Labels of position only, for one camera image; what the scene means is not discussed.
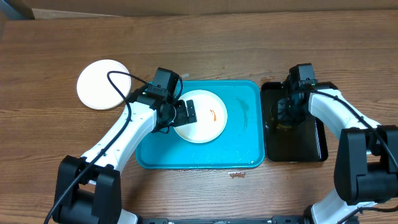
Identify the white plate with orange streak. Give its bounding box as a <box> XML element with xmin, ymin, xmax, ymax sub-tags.
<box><xmin>174</xmin><ymin>90</ymin><xmax>228</xmax><ymax>143</ymax></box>

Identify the white plate with red ring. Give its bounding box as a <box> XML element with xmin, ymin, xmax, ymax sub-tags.
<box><xmin>76</xmin><ymin>59</ymin><xmax>129</xmax><ymax>110</ymax></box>

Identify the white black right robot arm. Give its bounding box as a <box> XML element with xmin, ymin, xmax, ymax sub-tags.
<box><xmin>261</xmin><ymin>78</ymin><xmax>397</xmax><ymax>223</ymax></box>

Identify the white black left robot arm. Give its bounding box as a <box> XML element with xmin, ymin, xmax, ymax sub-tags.
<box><xmin>45</xmin><ymin>84</ymin><xmax>197</xmax><ymax>224</ymax></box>

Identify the black water tray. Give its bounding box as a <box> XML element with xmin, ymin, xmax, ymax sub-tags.
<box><xmin>261</xmin><ymin>82</ymin><xmax>328</xmax><ymax>162</ymax></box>

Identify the blue plastic tray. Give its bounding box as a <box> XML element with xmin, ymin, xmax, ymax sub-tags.
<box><xmin>136</xmin><ymin>80</ymin><xmax>265</xmax><ymax>169</ymax></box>

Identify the brown cardboard backdrop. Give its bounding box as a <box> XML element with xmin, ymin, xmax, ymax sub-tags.
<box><xmin>25</xmin><ymin>0</ymin><xmax>397</xmax><ymax>16</ymax></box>

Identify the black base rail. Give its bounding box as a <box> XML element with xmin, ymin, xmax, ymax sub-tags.
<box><xmin>82</xmin><ymin>215</ymin><xmax>361</xmax><ymax>224</ymax></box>

